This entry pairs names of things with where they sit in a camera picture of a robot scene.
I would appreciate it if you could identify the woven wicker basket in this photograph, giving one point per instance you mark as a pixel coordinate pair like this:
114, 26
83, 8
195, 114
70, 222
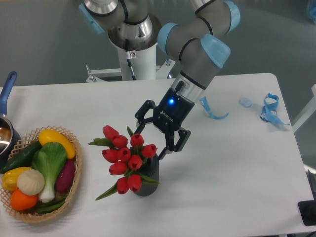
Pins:
31, 216

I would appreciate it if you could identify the yellow bell pepper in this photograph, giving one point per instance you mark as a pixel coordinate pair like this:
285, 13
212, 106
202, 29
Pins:
9, 179

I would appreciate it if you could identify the orange fruit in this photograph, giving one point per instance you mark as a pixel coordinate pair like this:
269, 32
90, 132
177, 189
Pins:
20, 201

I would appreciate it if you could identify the blue tape strip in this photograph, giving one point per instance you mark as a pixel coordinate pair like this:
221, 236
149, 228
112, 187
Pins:
204, 102

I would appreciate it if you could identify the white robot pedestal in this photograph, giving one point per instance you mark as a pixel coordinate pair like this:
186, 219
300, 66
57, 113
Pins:
138, 63

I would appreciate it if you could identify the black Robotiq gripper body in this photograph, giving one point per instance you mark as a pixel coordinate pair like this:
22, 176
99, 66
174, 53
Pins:
171, 111

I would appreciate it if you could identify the crumpled blue tape ribbon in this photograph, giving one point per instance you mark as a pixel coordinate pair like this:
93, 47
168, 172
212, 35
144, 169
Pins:
269, 110

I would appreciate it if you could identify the white frame bar right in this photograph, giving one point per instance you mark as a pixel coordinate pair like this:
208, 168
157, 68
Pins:
306, 112

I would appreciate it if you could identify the purple sweet potato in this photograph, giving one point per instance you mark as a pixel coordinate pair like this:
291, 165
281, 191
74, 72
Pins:
66, 177

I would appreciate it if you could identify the green bok choy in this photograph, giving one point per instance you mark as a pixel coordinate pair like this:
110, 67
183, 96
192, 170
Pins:
49, 161

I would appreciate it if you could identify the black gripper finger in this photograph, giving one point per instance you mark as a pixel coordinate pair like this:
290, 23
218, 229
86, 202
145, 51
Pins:
140, 116
171, 145

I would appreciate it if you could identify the black device at edge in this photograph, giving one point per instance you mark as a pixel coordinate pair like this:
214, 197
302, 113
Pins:
308, 212

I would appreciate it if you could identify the dark grey ribbed vase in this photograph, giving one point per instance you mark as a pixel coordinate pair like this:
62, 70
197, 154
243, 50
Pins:
150, 170

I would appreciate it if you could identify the blue handled saucepan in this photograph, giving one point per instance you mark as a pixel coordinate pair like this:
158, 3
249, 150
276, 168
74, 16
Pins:
8, 135

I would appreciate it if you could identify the small pale blue cap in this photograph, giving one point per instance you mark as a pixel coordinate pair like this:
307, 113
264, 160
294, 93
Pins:
245, 102

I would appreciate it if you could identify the red tulip bouquet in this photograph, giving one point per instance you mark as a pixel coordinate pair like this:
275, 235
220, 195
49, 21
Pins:
127, 156

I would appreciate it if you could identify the cream white garlic bulb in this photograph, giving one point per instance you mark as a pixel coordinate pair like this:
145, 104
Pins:
30, 182

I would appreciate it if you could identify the white metal base frame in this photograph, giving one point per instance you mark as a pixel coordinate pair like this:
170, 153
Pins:
162, 72

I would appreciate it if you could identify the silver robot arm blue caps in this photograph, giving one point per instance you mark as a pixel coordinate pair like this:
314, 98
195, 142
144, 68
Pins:
136, 34

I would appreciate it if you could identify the yellow squash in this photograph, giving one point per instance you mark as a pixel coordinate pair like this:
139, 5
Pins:
49, 135

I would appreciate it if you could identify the dark green cucumber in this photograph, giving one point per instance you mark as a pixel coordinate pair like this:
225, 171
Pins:
22, 158

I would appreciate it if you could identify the green bean pods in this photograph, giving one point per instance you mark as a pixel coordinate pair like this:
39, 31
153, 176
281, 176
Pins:
51, 206

